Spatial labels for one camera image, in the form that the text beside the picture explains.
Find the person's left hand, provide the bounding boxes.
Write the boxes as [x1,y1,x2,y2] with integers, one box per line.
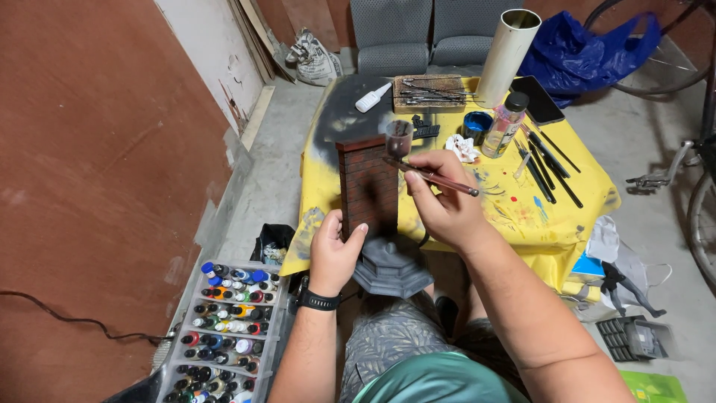
[309,209,370,296]

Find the person's right hand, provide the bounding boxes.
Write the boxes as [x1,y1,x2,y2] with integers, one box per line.
[403,149,494,254]

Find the brick wall model grey base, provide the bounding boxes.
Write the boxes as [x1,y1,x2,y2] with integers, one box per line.
[335,135,435,300]

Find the airbrush with paint cup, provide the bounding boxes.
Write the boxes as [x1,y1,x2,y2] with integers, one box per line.
[382,120,481,198]

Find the black wristwatch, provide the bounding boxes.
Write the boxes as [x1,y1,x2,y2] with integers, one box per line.
[294,284,343,312]

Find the black bag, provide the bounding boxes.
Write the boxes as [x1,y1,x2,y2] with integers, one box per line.
[249,223,296,267]

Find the crumpled white tissue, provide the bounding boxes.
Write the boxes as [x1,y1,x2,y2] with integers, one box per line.
[445,134,481,164]

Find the yellow paint-stained table cloth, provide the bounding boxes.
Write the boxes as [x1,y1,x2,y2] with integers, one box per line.
[279,75,622,293]

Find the small black model piece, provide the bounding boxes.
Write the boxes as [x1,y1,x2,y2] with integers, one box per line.
[411,114,442,141]

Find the blue paint jar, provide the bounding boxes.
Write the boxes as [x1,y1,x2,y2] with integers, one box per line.
[461,111,494,147]

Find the white pipette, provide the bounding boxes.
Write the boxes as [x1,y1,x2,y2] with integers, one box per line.
[513,150,533,180]

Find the grey patterned shorts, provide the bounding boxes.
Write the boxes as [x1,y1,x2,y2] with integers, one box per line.
[339,291,528,403]

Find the clear bottle black cap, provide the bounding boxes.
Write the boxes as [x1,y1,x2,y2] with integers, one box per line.
[481,92,530,160]

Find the group of black paintbrushes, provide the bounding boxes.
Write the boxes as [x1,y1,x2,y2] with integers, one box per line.
[514,122,584,209]

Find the clear tray of paint bottles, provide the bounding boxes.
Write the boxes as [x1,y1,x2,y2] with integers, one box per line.
[156,260,292,403]

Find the white glue bottle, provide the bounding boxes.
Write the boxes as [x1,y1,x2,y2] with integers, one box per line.
[355,82,393,114]

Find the black smartphone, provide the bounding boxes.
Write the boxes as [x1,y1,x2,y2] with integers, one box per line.
[509,75,566,127]

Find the blue box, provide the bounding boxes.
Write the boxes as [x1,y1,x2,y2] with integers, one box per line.
[569,251,606,282]

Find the white plastic pipe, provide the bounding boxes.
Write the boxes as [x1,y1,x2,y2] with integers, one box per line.
[475,8,543,109]

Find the green shirt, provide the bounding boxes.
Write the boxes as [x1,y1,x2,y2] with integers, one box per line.
[352,351,530,403]

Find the white plastic bag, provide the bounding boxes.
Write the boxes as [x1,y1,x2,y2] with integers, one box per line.
[575,215,673,324]

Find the grey upholstered chair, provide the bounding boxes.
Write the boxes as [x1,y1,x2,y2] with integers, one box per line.
[349,0,435,77]
[430,0,525,69]

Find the dark grey figurine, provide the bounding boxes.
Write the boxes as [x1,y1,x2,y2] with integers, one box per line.
[601,261,668,319]

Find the white printed sack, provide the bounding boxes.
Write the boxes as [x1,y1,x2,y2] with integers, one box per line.
[285,27,343,87]

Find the blue plastic bag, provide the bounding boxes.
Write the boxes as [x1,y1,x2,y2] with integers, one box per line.
[517,11,662,109]

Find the black compartment organizer box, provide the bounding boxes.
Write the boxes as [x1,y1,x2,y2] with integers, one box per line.
[595,315,676,363]

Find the leaning wooden boards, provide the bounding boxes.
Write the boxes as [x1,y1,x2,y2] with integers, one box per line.
[228,0,298,86]

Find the bicycle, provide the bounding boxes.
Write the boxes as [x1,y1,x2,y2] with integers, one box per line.
[583,0,716,271]

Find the black floor cable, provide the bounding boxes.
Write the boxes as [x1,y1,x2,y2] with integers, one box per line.
[0,289,175,346]

